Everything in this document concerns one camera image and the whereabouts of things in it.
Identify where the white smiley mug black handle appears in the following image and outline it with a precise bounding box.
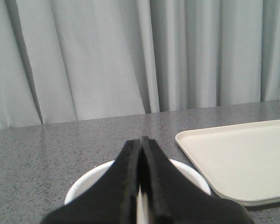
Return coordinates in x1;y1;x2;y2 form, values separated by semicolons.
64;159;211;224

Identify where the grey pleated curtain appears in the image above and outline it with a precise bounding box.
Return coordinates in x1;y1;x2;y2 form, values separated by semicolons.
0;0;280;129

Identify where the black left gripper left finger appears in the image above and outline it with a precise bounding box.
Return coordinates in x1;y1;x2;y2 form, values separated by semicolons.
42;140;140;224

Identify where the cream rectangular tray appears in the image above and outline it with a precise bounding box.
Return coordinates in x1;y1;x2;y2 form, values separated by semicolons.
175;119;280;206

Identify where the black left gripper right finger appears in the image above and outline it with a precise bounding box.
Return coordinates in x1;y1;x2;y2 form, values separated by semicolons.
140;137;254;224

